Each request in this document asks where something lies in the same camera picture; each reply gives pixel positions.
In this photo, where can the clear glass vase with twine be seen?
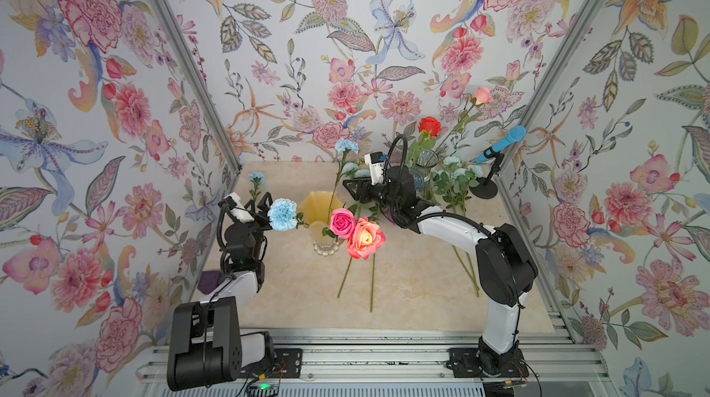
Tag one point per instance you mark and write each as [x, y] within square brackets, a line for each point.
[425, 163]

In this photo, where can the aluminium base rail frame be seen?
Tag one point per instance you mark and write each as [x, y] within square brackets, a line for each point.
[389, 363]

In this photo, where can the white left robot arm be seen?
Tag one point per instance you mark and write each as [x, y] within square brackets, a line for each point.
[207, 346]

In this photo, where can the small purple box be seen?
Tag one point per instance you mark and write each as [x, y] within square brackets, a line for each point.
[209, 281]

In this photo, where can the magenta pink rose stem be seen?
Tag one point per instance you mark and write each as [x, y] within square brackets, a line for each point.
[342, 223]

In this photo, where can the yellow fluted glass vase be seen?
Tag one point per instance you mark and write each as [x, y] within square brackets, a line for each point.
[317, 208]

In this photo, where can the aluminium corner frame post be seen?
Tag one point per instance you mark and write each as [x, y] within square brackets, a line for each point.
[570, 118]
[190, 70]

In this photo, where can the light pink rose stem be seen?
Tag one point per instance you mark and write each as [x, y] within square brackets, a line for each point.
[472, 101]

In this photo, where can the coral red rose stem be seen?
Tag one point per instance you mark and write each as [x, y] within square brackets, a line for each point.
[367, 237]

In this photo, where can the aluminium corner frame post left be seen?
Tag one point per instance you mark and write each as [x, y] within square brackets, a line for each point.
[190, 70]

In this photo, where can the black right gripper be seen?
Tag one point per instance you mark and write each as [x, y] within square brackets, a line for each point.
[369, 189]

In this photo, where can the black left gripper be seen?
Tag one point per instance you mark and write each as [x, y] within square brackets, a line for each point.
[258, 218]

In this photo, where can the blue carnation stem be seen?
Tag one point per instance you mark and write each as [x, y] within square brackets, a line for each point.
[283, 214]
[344, 148]

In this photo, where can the aluminium corner frame post right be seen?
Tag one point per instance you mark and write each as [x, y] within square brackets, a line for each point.
[570, 118]

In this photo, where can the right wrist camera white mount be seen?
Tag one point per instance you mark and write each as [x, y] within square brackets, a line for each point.
[376, 162]

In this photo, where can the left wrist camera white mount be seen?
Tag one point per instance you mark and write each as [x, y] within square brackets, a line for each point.
[237, 210]

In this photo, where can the small red rose stem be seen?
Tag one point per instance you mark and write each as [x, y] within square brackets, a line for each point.
[429, 130]

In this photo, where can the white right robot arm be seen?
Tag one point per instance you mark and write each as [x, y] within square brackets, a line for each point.
[506, 270]

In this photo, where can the purple blue glass vase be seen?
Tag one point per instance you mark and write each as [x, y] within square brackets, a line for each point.
[416, 183]

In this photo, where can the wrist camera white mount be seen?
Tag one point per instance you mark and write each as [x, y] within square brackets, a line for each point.
[237, 210]
[376, 162]

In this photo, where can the blue microphone on black stand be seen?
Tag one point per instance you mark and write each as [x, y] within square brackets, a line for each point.
[486, 187]

